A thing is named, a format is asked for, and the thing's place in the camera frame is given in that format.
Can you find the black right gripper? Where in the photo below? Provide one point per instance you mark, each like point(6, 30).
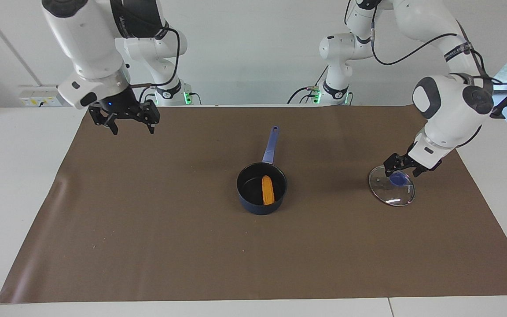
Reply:
point(123, 108)

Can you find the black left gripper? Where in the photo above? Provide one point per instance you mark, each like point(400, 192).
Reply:
point(405, 160)

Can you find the glass lid purple knob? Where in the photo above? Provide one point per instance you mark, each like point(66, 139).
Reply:
point(394, 193)

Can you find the yellow toy corn cob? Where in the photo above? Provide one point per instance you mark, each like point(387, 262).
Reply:
point(268, 191)

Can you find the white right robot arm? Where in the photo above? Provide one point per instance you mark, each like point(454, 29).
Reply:
point(90, 48)

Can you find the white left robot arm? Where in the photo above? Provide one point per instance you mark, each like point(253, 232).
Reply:
point(451, 105)

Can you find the brown table mat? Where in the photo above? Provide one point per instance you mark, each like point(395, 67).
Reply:
point(170, 246)

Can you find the white wall power outlet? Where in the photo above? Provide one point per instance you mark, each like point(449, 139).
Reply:
point(38, 96)

